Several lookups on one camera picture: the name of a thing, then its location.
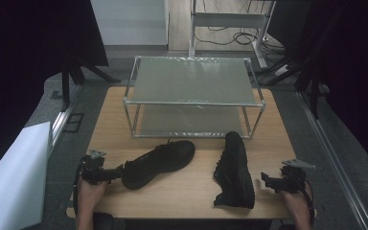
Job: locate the black stand legs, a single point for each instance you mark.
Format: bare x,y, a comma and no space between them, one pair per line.
314,96
66,86

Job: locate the black curtain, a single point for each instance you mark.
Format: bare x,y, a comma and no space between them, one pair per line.
357,70
28,64

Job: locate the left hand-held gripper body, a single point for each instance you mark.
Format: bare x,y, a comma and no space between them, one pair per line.
92,171

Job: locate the two-tier metal shoe rack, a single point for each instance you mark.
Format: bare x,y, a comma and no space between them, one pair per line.
193,81

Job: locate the black sneaker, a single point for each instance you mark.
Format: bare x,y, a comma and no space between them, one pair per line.
159,161
235,172

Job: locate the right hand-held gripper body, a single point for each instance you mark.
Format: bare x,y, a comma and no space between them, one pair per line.
292,179

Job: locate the aluminium floor rail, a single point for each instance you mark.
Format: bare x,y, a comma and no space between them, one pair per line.
62,116
335,159

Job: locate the person's left hand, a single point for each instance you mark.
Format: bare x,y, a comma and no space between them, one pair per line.
90,195

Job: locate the white metal desk frame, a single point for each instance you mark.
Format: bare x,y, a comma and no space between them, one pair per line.
228,19

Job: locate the white foam board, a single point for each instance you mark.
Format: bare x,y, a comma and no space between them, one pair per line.
12,179

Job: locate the white partition panel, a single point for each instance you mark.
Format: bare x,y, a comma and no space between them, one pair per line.
129,20

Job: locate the person's right hand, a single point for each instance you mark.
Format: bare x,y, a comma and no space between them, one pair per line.
295,202

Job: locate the dark floor hatch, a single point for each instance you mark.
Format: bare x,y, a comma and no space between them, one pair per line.
74,122

